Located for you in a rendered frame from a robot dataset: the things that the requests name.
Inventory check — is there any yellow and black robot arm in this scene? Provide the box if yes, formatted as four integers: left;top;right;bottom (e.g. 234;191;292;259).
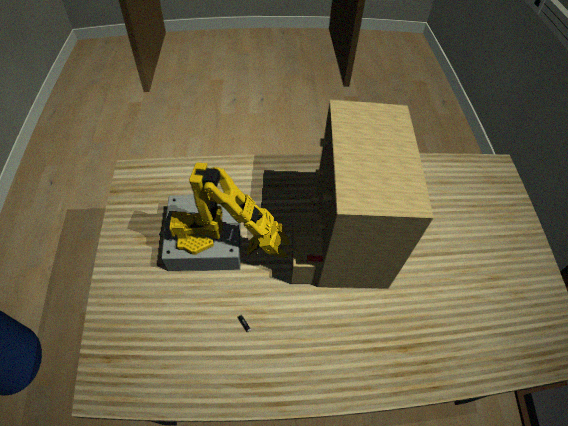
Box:
171;162;274;255

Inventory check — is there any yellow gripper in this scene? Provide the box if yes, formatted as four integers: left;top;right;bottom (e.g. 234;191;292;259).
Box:
247;221;290;258

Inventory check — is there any black aa battery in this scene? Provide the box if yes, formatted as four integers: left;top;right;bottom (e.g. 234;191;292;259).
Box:
239;315;251;332

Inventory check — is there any red aa battery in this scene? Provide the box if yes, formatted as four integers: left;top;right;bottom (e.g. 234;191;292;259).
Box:
305;255;323;262

